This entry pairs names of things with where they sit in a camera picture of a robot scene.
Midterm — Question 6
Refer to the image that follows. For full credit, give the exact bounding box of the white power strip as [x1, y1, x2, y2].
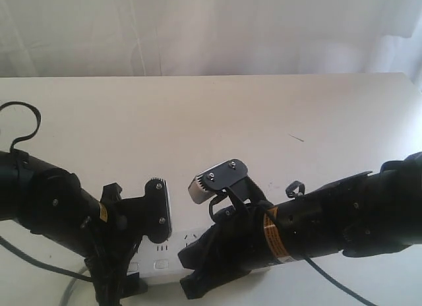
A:
[127, 228, 206, 286]

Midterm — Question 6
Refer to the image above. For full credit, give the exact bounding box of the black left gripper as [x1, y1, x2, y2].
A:
[84, 183, 148, 305]

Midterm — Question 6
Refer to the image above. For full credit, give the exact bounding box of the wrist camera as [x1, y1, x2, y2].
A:
[143, 177, 172, 244]
[188, 159, 248, 204]

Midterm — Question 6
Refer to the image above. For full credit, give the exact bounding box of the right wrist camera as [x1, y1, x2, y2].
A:
[188, 159, 248, 204]

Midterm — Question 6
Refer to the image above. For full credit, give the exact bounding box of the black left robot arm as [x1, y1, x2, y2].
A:
[1, 150, 142, 305]

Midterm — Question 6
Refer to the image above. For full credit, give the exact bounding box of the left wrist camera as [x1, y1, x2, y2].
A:
[143, 177, 172, 244]

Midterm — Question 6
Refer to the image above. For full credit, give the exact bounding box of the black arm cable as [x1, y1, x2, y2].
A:
[0, 101, 42, 155]

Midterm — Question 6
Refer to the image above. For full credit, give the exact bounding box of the grey power cord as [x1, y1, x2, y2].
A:
[56, 268, 92, 306]

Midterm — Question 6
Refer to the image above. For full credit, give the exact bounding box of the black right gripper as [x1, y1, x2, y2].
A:
[177, 200, 274, 299]

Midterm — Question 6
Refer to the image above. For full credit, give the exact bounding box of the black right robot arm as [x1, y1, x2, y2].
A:
[178, 153, 421, 299]

